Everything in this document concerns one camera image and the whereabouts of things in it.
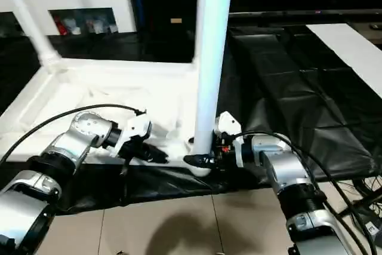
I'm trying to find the white flat board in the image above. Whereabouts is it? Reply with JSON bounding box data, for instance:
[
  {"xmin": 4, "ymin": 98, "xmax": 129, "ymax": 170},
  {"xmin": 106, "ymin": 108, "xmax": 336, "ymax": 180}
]
[{"xmin": 306, "ymin": 23, "xmax": 382, "ymax": 99}]

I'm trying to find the white plastic table top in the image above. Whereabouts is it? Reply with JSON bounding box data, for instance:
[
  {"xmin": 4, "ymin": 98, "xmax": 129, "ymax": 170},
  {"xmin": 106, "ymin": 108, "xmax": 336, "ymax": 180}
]
[{"xmin": 0, "ymin": 57, "xmax": 215, "ymax": 178}]

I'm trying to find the black plastic mat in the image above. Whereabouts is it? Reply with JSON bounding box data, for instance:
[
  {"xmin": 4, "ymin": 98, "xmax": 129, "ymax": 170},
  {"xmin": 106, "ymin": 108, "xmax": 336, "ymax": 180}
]
[{"xmin": 0, "ymin": 23, "xmax": 382, "ymax": 216}]

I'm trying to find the red item behind glass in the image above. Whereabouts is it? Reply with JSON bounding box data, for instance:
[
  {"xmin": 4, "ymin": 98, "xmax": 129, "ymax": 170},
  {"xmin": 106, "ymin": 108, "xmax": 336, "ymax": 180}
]
[{"xmin": 56, "ymin": 17, "xmax": 69, "ymax": 36}]

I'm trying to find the white plastic table leg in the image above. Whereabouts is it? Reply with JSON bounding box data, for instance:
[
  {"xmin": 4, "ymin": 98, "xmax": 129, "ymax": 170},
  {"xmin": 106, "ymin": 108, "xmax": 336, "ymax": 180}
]
[
  {"xmin": 192, "ymin": 0, "xmax": 207, "ymax": 66},
  {"xmin": 0, "ymin": 0, "xmax": 63, "ymax": 72},
  {"xmin": 192, "ymin": 0, "xmax": 235, "ymax": 158}
]

